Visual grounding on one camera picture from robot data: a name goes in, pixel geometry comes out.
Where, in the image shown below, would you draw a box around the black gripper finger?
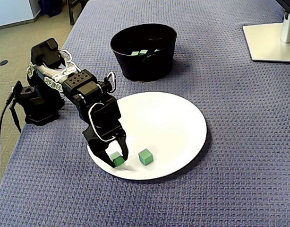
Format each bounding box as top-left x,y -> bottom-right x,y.
115,133 -> 129,160
87,139 -> 116,168

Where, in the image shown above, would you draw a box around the black round container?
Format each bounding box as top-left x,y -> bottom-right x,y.
110,23 -> 178,83

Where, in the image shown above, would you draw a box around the white round plate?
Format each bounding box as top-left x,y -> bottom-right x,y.
86,91 -> 208,182

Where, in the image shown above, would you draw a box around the blue bin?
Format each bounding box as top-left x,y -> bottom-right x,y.
38,0 -> 63,17

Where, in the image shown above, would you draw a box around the thin black cable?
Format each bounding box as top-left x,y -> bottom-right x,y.
9,104 -> 22,133

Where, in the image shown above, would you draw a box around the white board panel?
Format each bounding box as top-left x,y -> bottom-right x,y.
0,0 -> 35,31

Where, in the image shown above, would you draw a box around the blue woven table cloth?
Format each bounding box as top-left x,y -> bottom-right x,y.
0,0 -> 290,227

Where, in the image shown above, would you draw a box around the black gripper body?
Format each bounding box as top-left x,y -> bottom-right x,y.
80,96 -> 126,147

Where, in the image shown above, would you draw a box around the silver monitor stand column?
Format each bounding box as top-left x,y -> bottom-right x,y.
281,11 -> 290,44

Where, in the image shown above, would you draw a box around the white monitor stand base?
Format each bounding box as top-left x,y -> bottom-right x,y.
242,22 -> 290,63

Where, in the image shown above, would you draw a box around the dark chair legs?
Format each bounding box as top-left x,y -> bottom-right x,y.
66,0 -> 89,26

